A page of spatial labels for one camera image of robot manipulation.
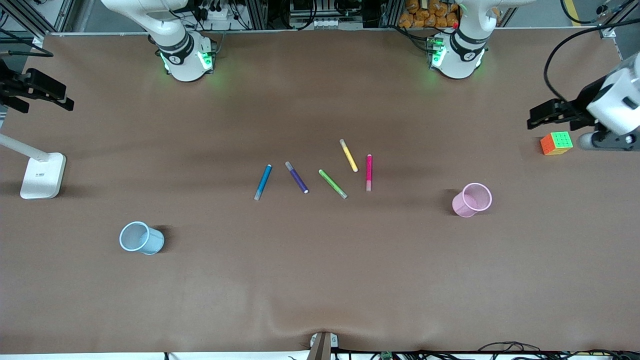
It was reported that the blue marker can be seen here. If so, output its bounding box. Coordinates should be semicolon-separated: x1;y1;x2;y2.
254;164;273;202

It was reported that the colourful puzzle cube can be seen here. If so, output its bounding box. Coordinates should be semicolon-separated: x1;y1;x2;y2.
540;131;574;156

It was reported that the white lamp base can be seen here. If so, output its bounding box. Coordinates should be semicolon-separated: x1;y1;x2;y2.
0;132;67;200

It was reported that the pink mesh cup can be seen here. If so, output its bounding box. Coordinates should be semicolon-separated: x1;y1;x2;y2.
452;182;493;218

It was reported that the white power strip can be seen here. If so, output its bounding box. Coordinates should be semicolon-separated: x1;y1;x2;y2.
200;6;231;21

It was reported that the blue mesh cup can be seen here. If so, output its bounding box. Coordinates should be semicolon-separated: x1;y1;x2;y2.
119;221;165;256

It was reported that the yellow marker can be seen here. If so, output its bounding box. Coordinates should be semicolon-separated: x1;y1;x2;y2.
339;138;359;173

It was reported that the green marker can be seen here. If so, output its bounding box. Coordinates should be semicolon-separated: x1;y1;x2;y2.
318;169;348;200

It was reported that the purple marker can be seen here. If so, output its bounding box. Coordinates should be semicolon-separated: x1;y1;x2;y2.
285;161;309;195

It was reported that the brown table mat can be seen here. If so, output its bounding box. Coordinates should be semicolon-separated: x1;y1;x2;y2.
0;27;640;354

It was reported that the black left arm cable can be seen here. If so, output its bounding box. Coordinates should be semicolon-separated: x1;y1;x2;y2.
544;20;640;102

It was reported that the aluminium frame profile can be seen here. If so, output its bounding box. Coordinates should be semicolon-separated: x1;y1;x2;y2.
381;0;404;28
246;0;269;31

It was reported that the black cable bundle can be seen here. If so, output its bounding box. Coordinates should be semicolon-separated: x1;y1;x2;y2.
477;341;640;360

